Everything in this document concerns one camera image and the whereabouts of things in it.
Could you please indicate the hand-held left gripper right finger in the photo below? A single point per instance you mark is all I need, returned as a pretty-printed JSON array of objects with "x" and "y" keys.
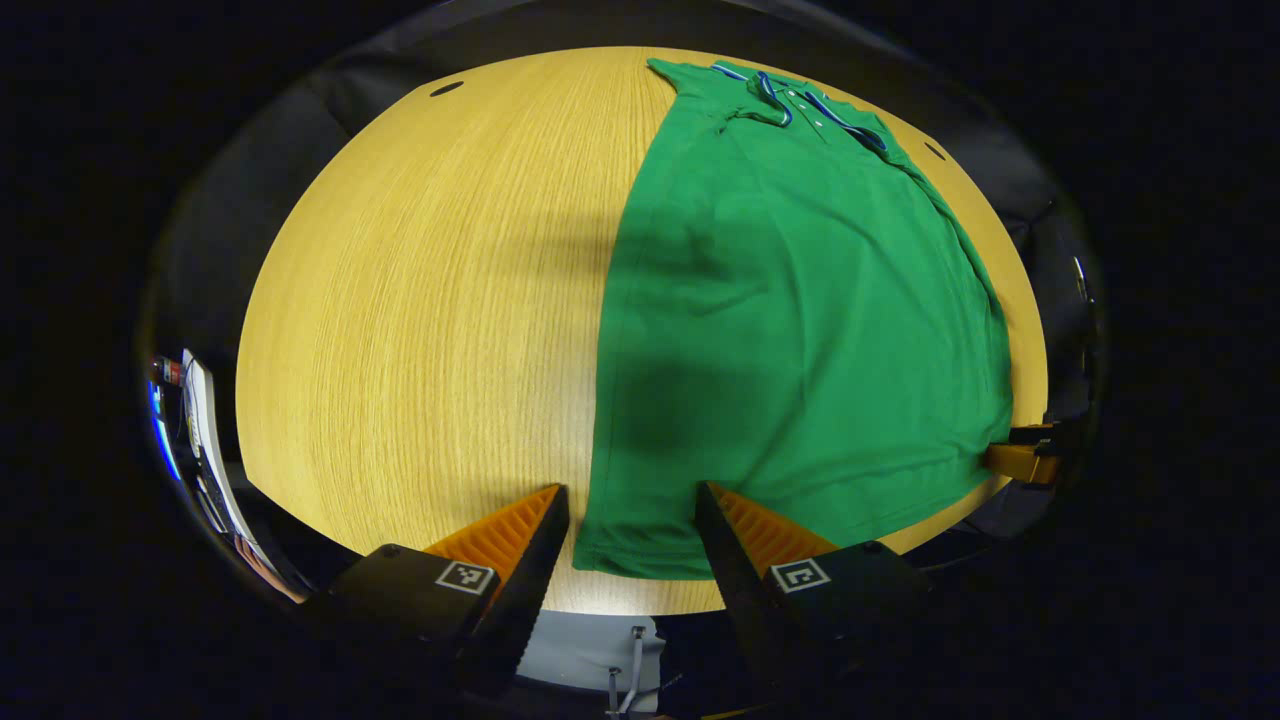
[{"x": 735, "y": 590}]

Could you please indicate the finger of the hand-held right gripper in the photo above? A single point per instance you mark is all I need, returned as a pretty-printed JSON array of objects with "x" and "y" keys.
[{"x": 1025, "y": 462}]

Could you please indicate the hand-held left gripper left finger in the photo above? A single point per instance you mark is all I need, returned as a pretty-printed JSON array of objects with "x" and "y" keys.
[{"x": 525, "y": 600}]

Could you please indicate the green T-shirt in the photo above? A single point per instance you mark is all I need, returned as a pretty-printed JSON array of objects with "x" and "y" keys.
[{"x": 800, "y": 330}]

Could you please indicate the person's grey clothing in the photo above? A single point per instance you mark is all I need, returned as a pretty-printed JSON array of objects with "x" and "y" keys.
[{"x": 570, "y": 645}]

